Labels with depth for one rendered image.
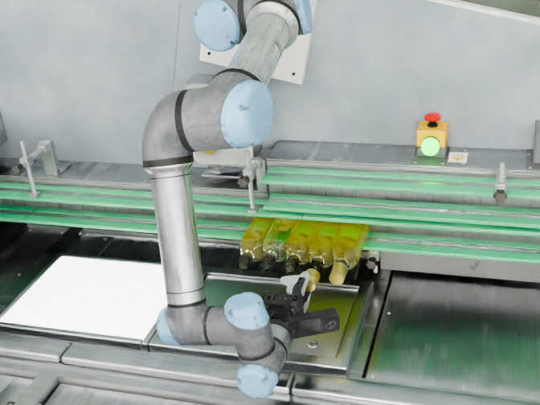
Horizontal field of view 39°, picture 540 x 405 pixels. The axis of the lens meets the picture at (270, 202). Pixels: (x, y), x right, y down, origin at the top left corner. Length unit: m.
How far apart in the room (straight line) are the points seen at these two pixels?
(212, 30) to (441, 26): 0.54
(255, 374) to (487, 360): 0.57
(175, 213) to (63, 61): 0.93
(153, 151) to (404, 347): 0.76
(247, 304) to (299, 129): 0.75
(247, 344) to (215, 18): 0.72
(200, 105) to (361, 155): 0.69
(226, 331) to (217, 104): 0.42
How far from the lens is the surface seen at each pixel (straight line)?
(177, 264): 1.45
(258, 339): 1.44
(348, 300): 1.90
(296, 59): 1.96
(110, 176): 2.23
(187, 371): 1.74
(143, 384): 1.77
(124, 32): 2.14
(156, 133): 1.41
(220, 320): 1.45
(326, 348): 1.75
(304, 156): 1.97
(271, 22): 1.63
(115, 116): 2.25
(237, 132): 1.35
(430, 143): 1.90
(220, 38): 1.75
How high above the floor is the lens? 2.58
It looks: 57 degrees down
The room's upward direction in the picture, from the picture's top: 149 degrees counter-clockwise
